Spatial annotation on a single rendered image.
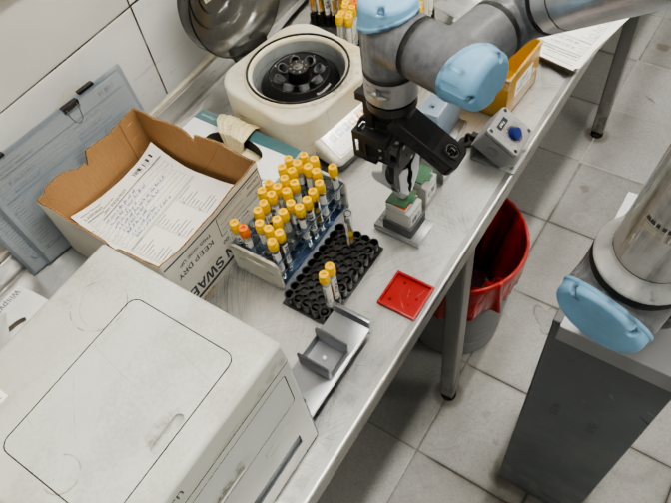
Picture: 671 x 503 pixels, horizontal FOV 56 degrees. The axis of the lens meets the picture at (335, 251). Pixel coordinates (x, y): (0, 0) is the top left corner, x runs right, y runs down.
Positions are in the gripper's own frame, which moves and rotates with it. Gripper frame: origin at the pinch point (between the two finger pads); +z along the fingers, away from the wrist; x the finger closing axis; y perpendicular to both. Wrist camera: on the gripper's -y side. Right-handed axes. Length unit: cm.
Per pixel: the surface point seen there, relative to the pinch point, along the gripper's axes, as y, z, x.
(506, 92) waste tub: -2.5, 2.6, -31.1
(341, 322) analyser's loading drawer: -1.7, 5.9, 22.7
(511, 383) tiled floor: -20, 97, -22
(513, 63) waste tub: 1.7, 7.0, -43.9
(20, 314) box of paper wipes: 43, 4, 49
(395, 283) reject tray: -3.9, 9.7, 10.7
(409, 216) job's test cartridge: -1.5, 2.9, 1.9
